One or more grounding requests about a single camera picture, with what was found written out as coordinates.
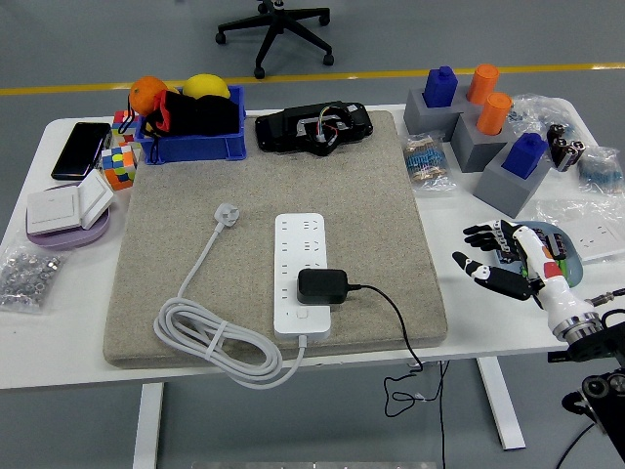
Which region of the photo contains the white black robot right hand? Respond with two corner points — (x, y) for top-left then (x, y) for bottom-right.
(452, 219), (595, 333)

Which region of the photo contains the thin black adapter cord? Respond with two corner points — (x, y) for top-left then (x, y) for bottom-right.
(346, 281), (450, 469)

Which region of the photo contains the black plug adapter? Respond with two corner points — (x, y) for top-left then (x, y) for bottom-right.
(296, 268), (350, 306)

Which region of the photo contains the white power strip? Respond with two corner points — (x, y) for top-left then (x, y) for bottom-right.
(272, 212), (332, 342)

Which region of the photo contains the white power cord with plug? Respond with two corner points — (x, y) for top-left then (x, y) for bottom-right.
(152, 202), (309, 391)

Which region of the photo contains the light blue plate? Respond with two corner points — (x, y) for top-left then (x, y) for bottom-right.
(495, 220), (585, 290)

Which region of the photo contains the clear bag around socket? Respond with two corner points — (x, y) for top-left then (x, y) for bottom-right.
(535, 196), (625, 266)

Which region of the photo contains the bag of blue resistors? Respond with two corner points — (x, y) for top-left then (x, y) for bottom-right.
(575, 145), (625, 196)

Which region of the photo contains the blue peg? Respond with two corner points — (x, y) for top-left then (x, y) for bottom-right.
(422, 65), (459, 108)
(501, 131), (550, 181)

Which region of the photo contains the bundle of black capacitors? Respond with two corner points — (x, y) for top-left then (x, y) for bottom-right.
(545, 123), (587, 173)

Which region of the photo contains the white table leg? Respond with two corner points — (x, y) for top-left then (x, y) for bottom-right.
(132, 382), (165, 469)
(477, 356), (527, 450)

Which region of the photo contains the clear plastic bag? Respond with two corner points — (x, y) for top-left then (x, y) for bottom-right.
(506, 92), (573, 143)

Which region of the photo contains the bag of striped resistors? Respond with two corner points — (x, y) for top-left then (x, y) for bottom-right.
(400, 131), (459, 192)

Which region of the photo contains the orange cylinder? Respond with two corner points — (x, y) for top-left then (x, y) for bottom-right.
(476, 91), (514, 137)
(466, 63), (501, 106)

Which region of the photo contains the wide grey block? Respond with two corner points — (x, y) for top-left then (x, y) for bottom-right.
(403, 86), (482, 143)

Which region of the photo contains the grey-brown mat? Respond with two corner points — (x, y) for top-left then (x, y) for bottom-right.
(102, 109), (448, 370)

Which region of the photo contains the black office chair base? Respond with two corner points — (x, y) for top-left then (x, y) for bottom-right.
(214, 0), (336, 80)

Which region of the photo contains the blue plastic bin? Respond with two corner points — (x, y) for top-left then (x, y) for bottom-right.
(134, 85), (248, 165)

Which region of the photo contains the yellow lemon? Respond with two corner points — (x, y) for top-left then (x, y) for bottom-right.
(182, 72), (231, 102)

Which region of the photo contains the orange fruit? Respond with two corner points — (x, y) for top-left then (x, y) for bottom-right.
(129, 75), (170, 117)

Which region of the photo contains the large colourful puzzle cube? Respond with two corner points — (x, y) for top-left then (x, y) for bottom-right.
(100, 145), (139, 192)

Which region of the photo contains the small colourful puzzle cube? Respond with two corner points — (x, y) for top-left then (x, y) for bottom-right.
(111, 109), (144, 148)

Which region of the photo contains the purple dish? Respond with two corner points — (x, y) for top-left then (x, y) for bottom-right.
(25, 183), (112, 252)

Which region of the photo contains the black smartphone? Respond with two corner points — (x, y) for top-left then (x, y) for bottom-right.
(50, 121), (112, 181)

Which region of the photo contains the bag of metal nuts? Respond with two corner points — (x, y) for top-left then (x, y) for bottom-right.
(0, 243), (65, 315)

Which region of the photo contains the white wall socket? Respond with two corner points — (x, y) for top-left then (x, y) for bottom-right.
(565, 217), (625, 264)

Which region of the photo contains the black device housing with wires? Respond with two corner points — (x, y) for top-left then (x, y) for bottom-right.
(254, 101), (375, 157)

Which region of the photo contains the black drawstring pouch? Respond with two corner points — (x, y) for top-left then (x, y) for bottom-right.
(141, 89), (241, 165)

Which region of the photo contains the tilted white wall switch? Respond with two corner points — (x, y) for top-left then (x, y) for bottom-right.
(76, 168), (116, 231)

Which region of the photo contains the flat white wall switch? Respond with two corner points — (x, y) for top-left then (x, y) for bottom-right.
(25, 185), (83, 236)

